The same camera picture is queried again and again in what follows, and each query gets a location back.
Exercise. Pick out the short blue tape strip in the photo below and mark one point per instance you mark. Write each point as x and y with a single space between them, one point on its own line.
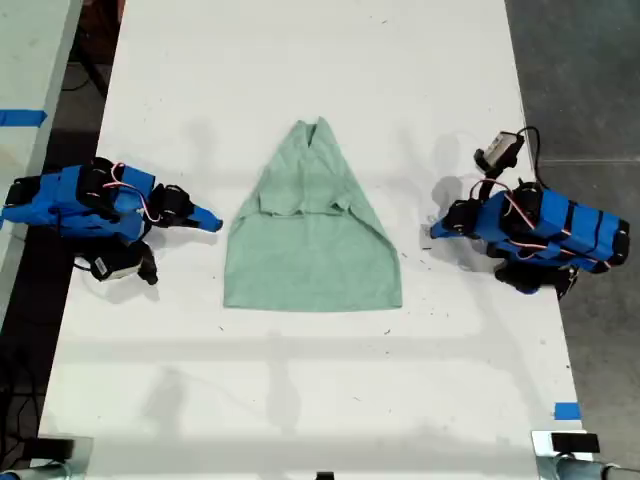
567 411

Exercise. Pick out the metal table clamp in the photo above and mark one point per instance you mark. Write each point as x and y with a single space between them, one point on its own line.
542 462
82 457

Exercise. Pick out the long blue tape strip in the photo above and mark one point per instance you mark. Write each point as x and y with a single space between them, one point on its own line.
22 118

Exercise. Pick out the small black box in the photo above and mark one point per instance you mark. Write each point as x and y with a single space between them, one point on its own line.
52 448
575 443

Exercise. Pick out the pale green T-shirt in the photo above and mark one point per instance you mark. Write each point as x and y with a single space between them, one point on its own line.
310 260

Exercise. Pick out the grey side table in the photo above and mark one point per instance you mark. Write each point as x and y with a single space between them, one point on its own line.
25 60

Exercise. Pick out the tiny black edge block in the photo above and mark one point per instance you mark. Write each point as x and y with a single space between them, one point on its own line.
325 476

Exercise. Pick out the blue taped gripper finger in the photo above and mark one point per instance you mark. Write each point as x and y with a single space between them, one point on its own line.
206 219
441 229

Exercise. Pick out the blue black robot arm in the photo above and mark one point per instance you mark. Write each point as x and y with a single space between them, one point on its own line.
565 227
65 200

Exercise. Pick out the black camera stalk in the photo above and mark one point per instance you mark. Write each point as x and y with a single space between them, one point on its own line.
149 265
492 176

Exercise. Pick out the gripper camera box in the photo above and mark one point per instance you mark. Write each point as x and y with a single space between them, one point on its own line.
116 265
500 147

